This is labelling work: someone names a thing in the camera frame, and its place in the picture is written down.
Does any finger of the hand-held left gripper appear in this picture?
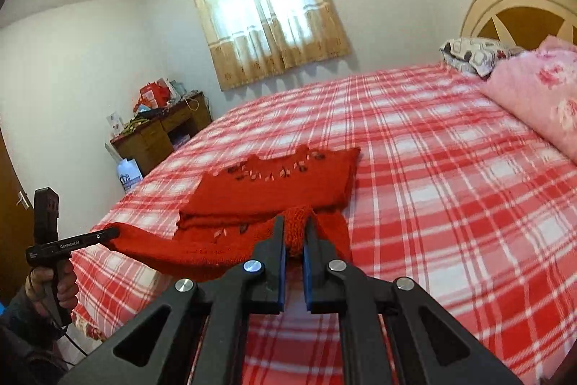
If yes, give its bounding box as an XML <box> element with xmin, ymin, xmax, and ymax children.
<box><xmin>88</xmin><ymin>229</ymin><xmax>122</xmax><ymax>247</ymax></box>

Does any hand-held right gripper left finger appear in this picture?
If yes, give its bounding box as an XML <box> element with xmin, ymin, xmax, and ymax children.
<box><xmin>58</xmin><ymin>216</ymin><xmax>287</xmax><ymax>385</ymax></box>

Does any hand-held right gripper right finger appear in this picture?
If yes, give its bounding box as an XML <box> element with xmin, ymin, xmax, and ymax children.
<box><xmin>303</xmin><ymin>217</ymin><xmax>526</xmax><ymax>385</ymax></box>

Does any red knitted sweater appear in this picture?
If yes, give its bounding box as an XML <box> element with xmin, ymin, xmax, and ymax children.
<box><xmin>106</xmin><ymin>144</ymin><xmax>361</xmax><ymax>282</ymax></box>

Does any person's left forearm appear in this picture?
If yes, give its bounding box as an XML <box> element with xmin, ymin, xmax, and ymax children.
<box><xmin>0</xmin><ymin>288</ymin><xmax>73</xmax><ymax>385</ymax></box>

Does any person's left hand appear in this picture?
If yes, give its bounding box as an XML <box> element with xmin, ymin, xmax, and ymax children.
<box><xmin>25</xmin><ymin>261</ymin><xmax>78</xmax><ymax>310</ymax></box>

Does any brown wooden door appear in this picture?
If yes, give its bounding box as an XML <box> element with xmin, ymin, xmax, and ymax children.
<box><xmin>0</xmin><ymin>132</ymin><xmax>36</xmax><ymax>300</ymax></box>

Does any white paper bag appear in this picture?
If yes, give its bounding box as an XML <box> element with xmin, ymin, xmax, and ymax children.
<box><xmin>116</xmin><ymin>158</ymin><xmax>144</xmax><ymax>193</ymax></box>

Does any brown wooden desk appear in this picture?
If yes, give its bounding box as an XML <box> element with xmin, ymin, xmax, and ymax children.
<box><xmin>110</xmin><ymin>92</ymin><xmax>212</xmax><ymax>176</ymax></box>

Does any bed with red plaid sheet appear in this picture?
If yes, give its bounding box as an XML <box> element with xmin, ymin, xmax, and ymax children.
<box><xmin>67</xmin><ymin>62</ymin><xmax>577</xmax><ymax>385</ymax></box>

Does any red gift box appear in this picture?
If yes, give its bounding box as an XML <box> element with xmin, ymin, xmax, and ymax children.
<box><xmin>139</xmin><ymin>82</ymin><xmax>169</xmax><ymax>108</ymax></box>

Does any beige window curtain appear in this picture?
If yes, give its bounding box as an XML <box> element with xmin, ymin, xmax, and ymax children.
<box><xmin>182</xmin><ymin>0</ymin><xmax>352</xmax><ymax>92</ymax></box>

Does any grey patterned pillow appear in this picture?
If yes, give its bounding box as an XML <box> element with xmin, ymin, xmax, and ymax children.
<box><xmin>439</xmin><ymin>38</ymin><xmax>526</xmax><ymax>79</ymax></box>

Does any pink floral pillow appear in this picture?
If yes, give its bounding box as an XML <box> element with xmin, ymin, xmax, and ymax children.
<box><xmin>478</xmin><ymin>35</ymin><xmax>577</xmax><ymax>165</ymax></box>

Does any black cable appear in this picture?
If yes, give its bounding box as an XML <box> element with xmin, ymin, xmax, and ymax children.
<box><xmin>45</xmin><ymin>313</ymin><xmax>95</xmax><ymax>361</ymax></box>

